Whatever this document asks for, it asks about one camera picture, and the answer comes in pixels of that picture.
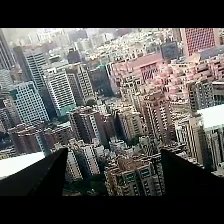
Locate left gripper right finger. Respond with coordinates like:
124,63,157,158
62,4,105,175
160,147,224,197

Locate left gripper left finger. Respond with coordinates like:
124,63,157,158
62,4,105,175
0,147,69,197

